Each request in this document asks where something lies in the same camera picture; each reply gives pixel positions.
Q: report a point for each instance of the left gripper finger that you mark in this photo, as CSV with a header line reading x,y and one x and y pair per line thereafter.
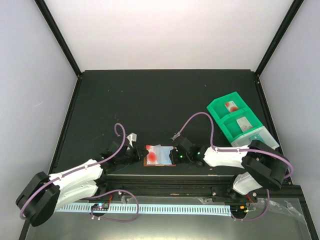
x,y
144,152
142,156

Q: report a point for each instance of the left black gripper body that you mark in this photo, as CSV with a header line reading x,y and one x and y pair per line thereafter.
x,y
132,158

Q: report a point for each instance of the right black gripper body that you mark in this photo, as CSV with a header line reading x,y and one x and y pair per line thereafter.
x,y
176,159

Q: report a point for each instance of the brown leather card holder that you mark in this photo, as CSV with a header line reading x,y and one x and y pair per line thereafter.
x,y
163,157

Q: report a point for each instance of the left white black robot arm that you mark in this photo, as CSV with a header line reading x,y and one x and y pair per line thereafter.
x,y
46,193

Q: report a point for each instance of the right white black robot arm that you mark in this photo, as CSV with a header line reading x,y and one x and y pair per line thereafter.
x,y
264,167

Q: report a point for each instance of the red white card in holder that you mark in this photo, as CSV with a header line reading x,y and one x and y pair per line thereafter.
x,y
152,156

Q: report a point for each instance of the red white card in bin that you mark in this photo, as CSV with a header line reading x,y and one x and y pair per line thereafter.
x,y
231,106

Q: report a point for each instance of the white card in middle bin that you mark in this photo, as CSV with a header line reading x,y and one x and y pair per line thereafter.
x,y
244,124

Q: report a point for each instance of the teal card in clear bin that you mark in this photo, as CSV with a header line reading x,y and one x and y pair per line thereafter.
x,y
257,137

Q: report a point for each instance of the left circuit board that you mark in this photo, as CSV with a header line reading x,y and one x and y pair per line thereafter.
x,y
100,207

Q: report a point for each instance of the circuit board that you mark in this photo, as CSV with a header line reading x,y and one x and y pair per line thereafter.
x,y
239,209
100,207

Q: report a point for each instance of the green plastic bin middle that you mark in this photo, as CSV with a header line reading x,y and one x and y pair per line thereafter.
x,y
231,129

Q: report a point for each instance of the green plastic bin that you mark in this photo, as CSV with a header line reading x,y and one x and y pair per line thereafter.
x,y
217,108
231,129

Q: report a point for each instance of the green plastic bin far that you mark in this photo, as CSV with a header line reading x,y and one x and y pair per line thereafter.
x,y
217,108

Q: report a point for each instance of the right circuit board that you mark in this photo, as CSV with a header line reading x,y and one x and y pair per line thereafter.
x,y
239,209

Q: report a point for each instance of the clear plastic bin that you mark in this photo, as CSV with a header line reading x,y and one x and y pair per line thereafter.
x,y
244,139

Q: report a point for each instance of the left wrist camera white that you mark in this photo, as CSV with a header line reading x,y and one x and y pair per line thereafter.
x,y
132,138

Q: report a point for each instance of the black aluminium rail base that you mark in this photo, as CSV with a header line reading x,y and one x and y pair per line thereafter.
x,y
166,185

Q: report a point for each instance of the white slotted cable duct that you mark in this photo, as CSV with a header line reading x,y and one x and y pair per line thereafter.
x,y
155,209

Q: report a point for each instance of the left black frame post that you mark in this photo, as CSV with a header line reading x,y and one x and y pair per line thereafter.
x,y
48,17

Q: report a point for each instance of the black frame post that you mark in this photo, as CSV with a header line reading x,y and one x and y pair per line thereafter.
x,y
283,27
48,17

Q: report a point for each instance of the right black frame post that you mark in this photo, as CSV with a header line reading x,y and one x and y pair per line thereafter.
x,y
283,27

